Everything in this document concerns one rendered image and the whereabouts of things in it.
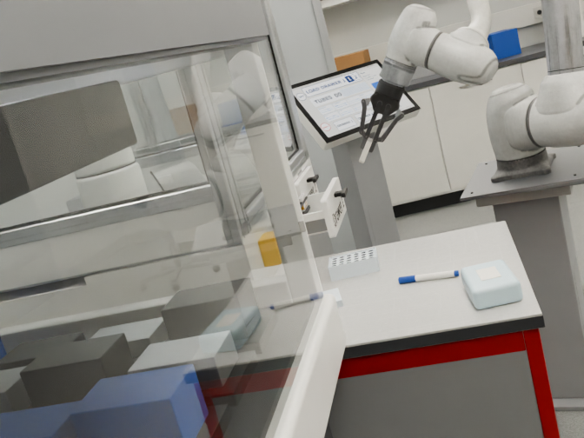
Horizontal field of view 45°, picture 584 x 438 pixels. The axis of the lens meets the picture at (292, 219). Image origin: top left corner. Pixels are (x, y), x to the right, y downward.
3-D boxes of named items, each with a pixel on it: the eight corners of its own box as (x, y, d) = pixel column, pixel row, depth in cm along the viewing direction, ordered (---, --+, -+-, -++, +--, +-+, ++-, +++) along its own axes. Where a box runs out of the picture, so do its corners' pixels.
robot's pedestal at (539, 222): (612, 364, 251) (577, 157, 234) (612, 410, 225) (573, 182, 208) (525, 367, 264) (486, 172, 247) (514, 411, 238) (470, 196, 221)
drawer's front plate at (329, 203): (346, 209, 222) (338, 175, 219) (335, 237, 194) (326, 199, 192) (341, 210, 222) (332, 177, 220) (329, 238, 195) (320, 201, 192)
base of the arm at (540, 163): (557, 152, 233) (554, 136, 232) (550, 173, 215) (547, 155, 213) (501, 162, 242) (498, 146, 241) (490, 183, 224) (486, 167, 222)
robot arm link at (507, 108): (514, 144, 236) (500, 81, 230) (563, 142, 221) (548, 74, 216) (484, 162, 228) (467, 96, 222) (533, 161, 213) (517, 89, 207)
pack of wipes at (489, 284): (462, 286, 153) (458, 267, 152) (507, 275, 152) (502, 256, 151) (475, 312, 139) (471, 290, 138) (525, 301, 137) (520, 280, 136)
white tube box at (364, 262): (379, 260, 184) (375, 247, 183) (380, 271, 176) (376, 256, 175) (332, 270, 186) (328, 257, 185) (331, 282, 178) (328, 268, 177)
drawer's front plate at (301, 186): (319, 194, 255) (311, 165, 252) (307, 215, 227) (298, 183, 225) (315, 195, 255) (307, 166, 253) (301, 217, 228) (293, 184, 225)
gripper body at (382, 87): (407, 86, 198) (394, 117, 201) (379, 75, 198) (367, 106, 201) (407, 89, 191) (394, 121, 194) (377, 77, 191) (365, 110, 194)
